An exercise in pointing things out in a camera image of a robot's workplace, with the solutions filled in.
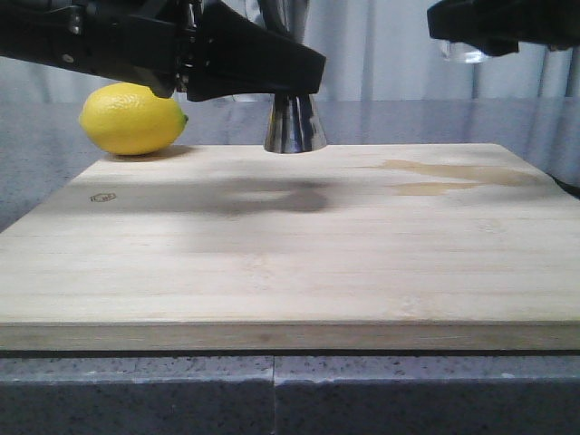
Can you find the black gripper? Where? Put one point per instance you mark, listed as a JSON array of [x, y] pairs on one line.
[[484, 25], [205, 49]]

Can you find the glass beaker with liquid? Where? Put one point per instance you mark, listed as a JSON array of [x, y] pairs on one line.
[[462, 53]]

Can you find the steel double jigger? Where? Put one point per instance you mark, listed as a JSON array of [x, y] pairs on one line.
[[294, 125]]

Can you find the grey curtain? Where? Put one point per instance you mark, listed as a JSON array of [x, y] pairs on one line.
[[382, 50]]

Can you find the yellow lemon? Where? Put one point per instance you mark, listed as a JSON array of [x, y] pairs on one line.
[[128, 119]]

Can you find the light wooden cutting board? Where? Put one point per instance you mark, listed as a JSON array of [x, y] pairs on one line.
[[377, 247]]

